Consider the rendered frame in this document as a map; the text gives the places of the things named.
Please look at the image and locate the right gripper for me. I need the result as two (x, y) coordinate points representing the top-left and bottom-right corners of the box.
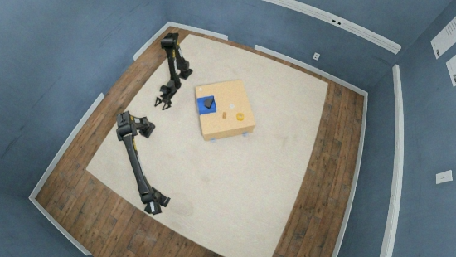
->
(152, 187), (171, 207)

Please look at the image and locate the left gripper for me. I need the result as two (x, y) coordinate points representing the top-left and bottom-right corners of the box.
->
(154, 95), (172, 111)

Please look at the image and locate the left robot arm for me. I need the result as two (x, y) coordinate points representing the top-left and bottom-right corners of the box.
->
(159, 32), (192, 99)

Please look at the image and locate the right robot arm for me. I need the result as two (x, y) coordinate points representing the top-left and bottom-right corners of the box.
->
(116, 110), (163, 215)

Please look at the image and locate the blue open tray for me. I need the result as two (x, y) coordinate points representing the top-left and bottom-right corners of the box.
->
(196, 95), (216, 115)

